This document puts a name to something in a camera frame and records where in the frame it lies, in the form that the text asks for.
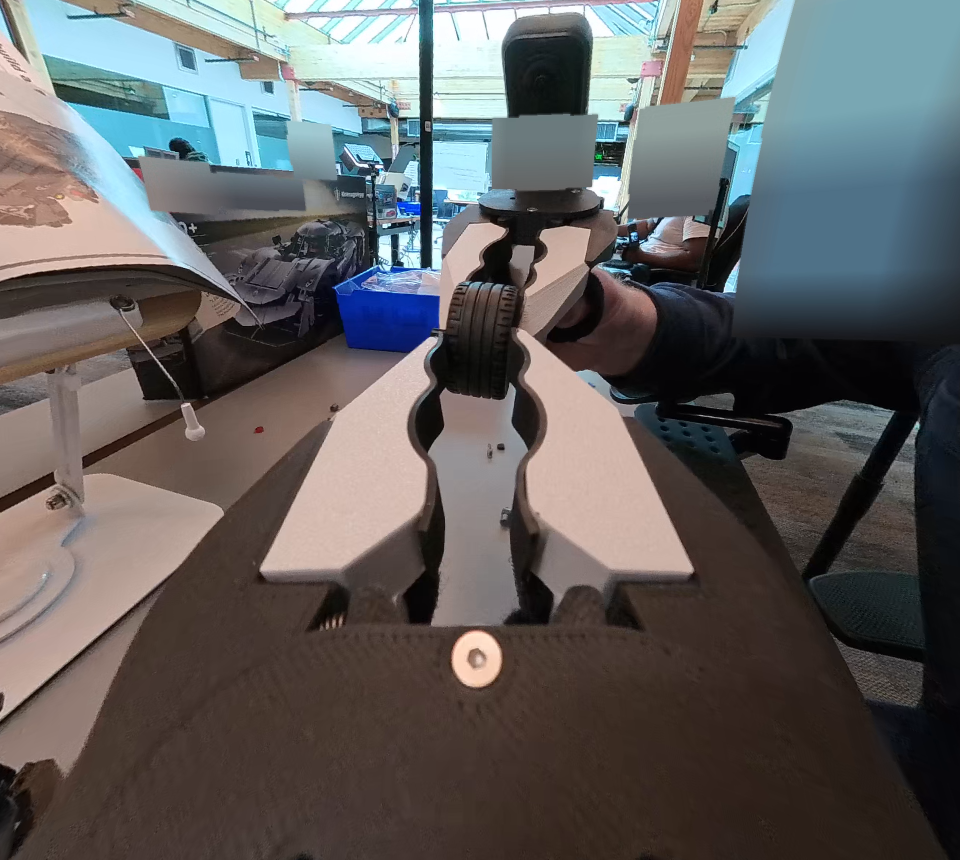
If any black lego wheel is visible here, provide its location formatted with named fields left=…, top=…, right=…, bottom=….
left=444, top=281, right=526, bottom=401

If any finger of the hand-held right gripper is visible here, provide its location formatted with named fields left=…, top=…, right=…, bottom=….
left=517, top=213, right=619, bottom=344
left=437, top=218, right=519, bottom=329

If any black panel light on stand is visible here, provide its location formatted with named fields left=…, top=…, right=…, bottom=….
left=339, top=143, right=385, bottom=269

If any white book stand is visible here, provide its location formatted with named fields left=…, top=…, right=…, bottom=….
left=0, top=290, right=226, bottom=719

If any black pole with ribbed disc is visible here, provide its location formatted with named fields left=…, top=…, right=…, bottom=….
left=416, top=0, right=438, bottom=269

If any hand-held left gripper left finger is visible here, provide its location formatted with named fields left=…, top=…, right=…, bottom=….
left=258, top=336, right=450, bottom=602

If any person's right forearm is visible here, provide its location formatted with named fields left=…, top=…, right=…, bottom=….
left=611, top=282, right=931, bottom=419

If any blue plastic bin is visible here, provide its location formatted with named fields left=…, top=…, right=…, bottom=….
left=333, top=267, right=444, bottom=353

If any person's right hand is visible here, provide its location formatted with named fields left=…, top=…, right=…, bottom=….
left=547, top=273, right=663, bottom=379

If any open instruction book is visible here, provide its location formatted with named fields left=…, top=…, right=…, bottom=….
left=0, top=35, right=264, bottom=329

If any dark lego set box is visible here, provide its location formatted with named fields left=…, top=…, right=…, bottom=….
left=127, top=196, right=372, bottom=400

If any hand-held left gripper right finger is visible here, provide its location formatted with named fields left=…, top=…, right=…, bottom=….
left=512, top=333, right=696, bottom=604

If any white whiteboard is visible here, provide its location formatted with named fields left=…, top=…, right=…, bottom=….
left=433, top=140, right=492, bottom=194

